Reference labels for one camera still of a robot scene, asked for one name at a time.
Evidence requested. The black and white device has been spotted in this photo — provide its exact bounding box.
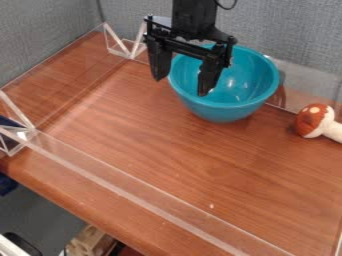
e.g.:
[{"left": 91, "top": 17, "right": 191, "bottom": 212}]
[{"left": 0, "top": 233, "right": 43, "bottom": 256}]

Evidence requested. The blue plastic bowl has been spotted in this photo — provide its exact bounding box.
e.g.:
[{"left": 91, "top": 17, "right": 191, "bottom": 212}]
[{"left": 168, "top": 46, "right": 280, "bottom": 123}]

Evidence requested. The clear acrylic back barrier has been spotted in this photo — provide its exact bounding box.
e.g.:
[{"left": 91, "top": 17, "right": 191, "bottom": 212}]
[{"left": 132, "top": 46, "right": 342, "bottom": 118}]

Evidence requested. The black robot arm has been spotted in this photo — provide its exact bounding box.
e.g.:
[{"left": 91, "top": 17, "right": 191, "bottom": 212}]
[{"left": 144, "top": 0, "right": 236, "bottom": 96}]

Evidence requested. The clear acrylic barrier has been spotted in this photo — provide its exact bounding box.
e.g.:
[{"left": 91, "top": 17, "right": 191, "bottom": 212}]
[
  {"left": 132, "top": 46, "right": 342, "bottom": 118},
  {"left": 0, "top": 129, "right": 294, "bottom": 256}
]

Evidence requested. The brown and white plush mushroom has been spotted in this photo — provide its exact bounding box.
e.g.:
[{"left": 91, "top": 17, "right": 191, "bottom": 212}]
[{"left": 294, "top": 103, "right": 342, "bottom": 144}]

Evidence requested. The clear acrylic front barrier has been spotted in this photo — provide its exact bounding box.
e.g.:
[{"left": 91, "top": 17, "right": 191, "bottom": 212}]
[{"left": 0, "top": 129, "right": 294, "bottom": 256}]

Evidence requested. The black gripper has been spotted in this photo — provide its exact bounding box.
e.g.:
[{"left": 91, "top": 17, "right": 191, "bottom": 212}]
[{"left": 144, "top": 14, "right": 236, "bottom": 97}]

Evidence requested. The wooden block under table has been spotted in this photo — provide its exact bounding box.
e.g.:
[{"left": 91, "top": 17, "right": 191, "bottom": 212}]
[{"left": 67, "top": 225, "right": 117, "bottom": 256}]

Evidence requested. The clear acrylic left bracket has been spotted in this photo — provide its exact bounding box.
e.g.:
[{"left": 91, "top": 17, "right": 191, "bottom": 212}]
[{"left": 0, "top": 90, "right": 36, "bottom": 157}]

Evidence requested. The clear acrylic corner bracket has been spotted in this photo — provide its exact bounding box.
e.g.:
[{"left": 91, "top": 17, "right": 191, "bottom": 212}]
[{"left": 103, "top": 22, "right": 147, "bottom": 60}]

